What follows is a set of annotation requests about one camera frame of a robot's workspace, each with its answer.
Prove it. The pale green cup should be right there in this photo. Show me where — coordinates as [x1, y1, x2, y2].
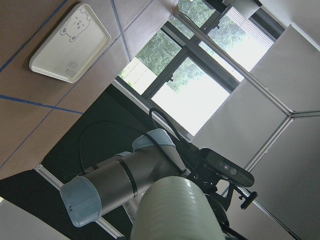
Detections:
[130, 176, 225, 240]

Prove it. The white bear print tray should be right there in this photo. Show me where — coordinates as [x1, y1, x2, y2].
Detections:
[29, 3, 111, 84]

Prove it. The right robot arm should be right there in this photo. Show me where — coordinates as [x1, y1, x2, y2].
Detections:
[60, 128, 190, 228]

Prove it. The window frame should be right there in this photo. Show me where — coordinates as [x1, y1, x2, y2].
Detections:
[116, 0, 284, 139]

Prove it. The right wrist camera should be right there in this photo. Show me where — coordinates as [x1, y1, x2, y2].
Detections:
[199, 147, 255, 187]

